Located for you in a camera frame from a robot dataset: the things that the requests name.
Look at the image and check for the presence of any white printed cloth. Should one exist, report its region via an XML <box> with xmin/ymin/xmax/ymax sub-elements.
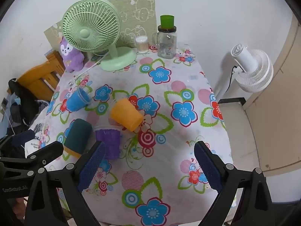
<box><xmin>25</xmin><ymin>122</ymin><xmax>51</xmax><ymax>157</ymax></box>

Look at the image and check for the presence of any clear cotton swab container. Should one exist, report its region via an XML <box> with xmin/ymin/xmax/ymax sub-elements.
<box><xmin>135</xmin><ymin>36</ymin><xmax>150</xmax><ymax>54</ymax></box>

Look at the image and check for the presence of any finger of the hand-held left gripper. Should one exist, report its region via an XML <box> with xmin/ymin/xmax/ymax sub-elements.
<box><xmin>0</xmin><ymin>141</ymin><xmax>64</xmax><ymax>177</ymax></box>

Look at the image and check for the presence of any blue cup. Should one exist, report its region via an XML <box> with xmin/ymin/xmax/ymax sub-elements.
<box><xmin>66</xmin><ymin>88</ymin><xmax>92</xmax><ymax>111</ymax></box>

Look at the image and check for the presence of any wooden chair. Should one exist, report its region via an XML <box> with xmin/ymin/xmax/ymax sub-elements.
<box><xmin>7</xmin><ymin>50</ymin><xmax>66</xmax><ymax>102</ymax></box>

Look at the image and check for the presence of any white fan cable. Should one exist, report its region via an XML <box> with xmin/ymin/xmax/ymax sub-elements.
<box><xmin>74</xmin><ymin>52</ymin><xmax>111</xmax><ymax>78</ymax></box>

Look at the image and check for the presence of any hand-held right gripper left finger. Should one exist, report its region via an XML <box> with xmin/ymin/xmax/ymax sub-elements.
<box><xmin>24</xmin><ymin>141</ymin><xmax>106</xmax><ymax>226</ymax></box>

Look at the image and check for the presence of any purple plush toy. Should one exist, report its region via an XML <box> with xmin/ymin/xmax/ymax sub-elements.
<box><xmin>59</xmin><ymin>37</ymin><xmax>85</xmax><ymax>73</ymax></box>

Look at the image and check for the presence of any green cup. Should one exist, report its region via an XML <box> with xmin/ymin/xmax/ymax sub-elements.
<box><xmin>160</xmin><ymin>15</ymin><xmax>175</xmax><ymax>30</ymax></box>

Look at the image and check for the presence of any purple cup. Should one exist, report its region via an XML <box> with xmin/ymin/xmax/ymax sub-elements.
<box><xmin>94</xmin><ymin>126</ymin><xmax>123</xmax><ymax>159</ymax></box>

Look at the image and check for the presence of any glass jar mug black lid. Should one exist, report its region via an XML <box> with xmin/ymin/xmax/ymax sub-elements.
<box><xmin>152</xmin><ymin>25</ymin><xmax>177</xmax><ymax>59</ymax></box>

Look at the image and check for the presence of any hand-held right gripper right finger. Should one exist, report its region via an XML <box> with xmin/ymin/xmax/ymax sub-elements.
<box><xmin>193</xmin><ymin>141</ymin><xmax>275</xmax><ymax>226</ymax></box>

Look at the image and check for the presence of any black fan cable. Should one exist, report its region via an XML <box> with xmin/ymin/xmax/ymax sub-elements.
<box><xmin>226</xmin><ymin>65</ymin><xmax>237</xmax><ymax>92</ymax></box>

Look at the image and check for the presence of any white standing fan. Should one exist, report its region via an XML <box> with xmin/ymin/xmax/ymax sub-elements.
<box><xmin>215</xmin><ymin>44</ymin><xmax>274</xmax><ymax>102</ymax></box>

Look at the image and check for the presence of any green cartoon wall poster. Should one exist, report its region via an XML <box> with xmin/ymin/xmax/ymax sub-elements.
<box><xmin>44</xmin><ymin>0</ymin><xmax>157</xmax><ymax>52</ymax></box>

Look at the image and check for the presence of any floral tablecloth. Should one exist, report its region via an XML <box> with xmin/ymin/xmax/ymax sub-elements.
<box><xmin>28</xmin><ymin>45</ymin><xmax>236</xmax><ymax>226</ymax></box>

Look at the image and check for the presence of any dark clothes pile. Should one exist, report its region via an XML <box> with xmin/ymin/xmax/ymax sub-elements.
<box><xmin>0</xmin><ymin>78</ymin><xmax>51</xmax><ymax>146</ymax></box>

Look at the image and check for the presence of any dark teal cup orange base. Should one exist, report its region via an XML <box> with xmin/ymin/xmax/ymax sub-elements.
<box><xmin>63</xmin><ymin>118</ymin><xmax>93</xmax><ymax>158</ymax></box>

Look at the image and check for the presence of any green desk fan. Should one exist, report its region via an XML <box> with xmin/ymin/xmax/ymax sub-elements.
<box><xmin>62</xmin><ymin>0</ymin><xmax>137</xmax><ymax>71</ymax></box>

